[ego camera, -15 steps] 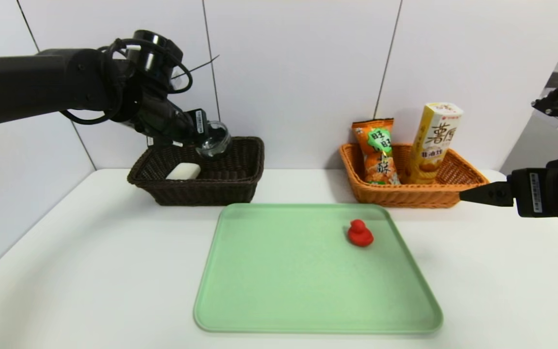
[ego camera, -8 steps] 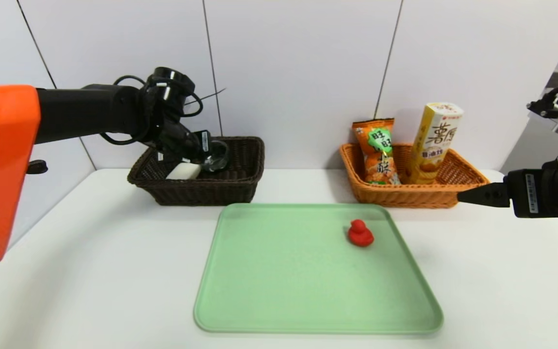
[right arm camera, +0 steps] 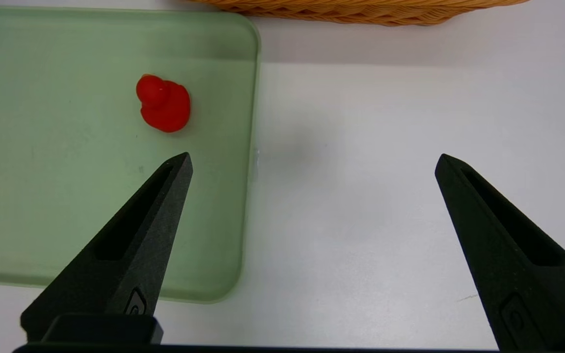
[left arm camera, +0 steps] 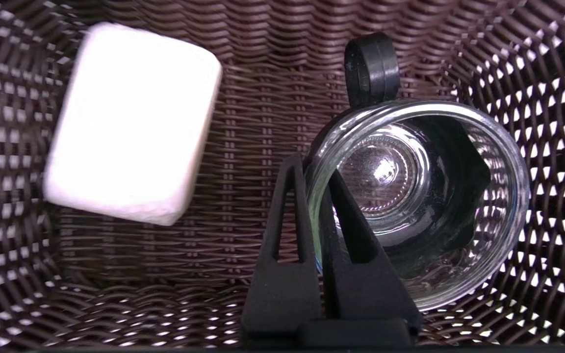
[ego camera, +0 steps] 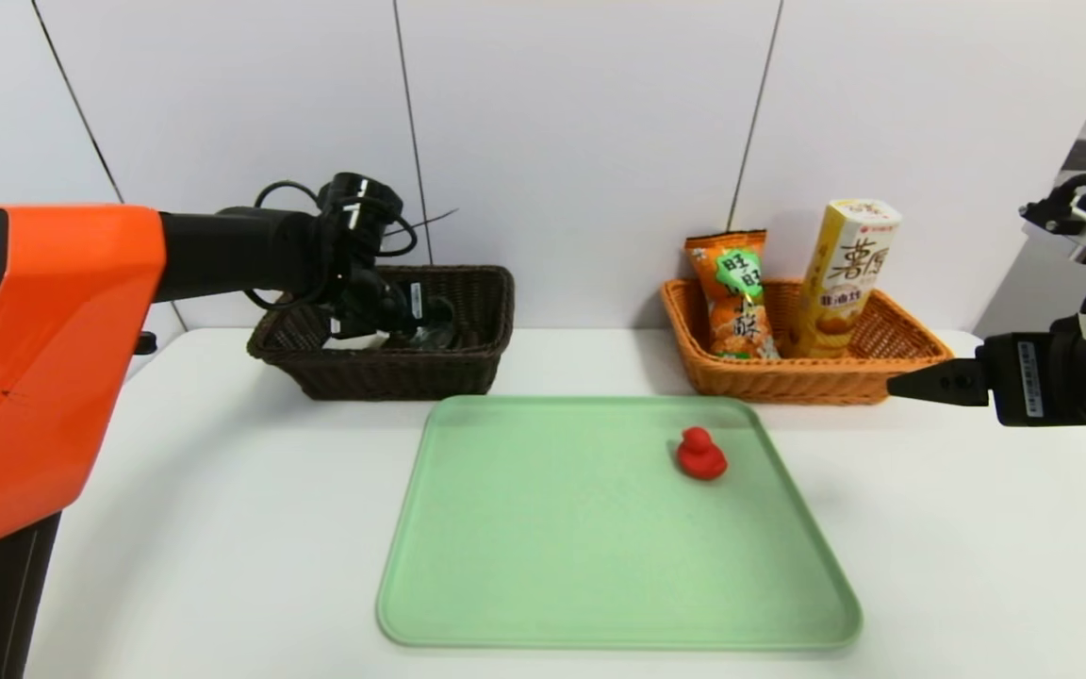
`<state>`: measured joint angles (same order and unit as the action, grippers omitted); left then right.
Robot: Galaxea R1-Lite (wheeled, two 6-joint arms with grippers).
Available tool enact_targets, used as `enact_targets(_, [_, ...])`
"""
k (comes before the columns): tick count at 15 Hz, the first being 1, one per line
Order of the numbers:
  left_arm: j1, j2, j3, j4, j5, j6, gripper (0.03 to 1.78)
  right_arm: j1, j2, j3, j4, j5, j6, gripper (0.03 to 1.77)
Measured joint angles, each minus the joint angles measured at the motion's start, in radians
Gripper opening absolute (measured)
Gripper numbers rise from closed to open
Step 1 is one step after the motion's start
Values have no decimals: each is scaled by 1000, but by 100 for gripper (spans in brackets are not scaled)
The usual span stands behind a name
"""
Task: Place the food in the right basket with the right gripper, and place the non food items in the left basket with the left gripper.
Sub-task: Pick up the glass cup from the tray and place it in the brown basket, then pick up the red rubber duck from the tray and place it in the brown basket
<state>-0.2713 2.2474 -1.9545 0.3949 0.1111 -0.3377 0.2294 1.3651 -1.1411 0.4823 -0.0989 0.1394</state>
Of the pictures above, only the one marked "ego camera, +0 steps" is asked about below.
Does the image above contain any red rubber duck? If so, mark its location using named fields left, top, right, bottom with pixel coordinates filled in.
left=677, top=426, right=729, bottom=481

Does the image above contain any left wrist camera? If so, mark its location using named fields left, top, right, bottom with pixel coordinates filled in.
left=317, top=173, right=406, bottom=257

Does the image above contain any orange wicker basket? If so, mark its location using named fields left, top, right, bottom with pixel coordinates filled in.
left=661, top=278, right=956, bottom=406

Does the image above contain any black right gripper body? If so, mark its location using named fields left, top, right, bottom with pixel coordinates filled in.
left=976, top=315, right=1086, bottom=428

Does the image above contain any dark brown wicker basket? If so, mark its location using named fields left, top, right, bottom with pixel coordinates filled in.
left=247, top=265, right=517, bottom=401

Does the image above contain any clear glass jar black insert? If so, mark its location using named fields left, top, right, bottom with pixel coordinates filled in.
left=406, top=297, right=459, bottom=353

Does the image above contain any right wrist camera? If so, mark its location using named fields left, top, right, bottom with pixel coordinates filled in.
left=1021, top=193, right=1086, bottom=268

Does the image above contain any yellow potato chip box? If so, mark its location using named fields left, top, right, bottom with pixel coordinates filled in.
left=793, top=198, right=903, bottom=359

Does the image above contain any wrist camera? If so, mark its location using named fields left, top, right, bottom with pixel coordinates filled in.
left=1021, top=193, right=1086, bottom=268
left=317, top=173, right=406, bottom=257

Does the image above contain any light green plastic tray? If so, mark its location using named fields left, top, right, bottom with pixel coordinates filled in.
left=378, top=395, right=863, bottom=652

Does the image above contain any orange snack bag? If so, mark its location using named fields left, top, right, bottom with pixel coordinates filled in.
left=685, top=230, right=782, bottom=361

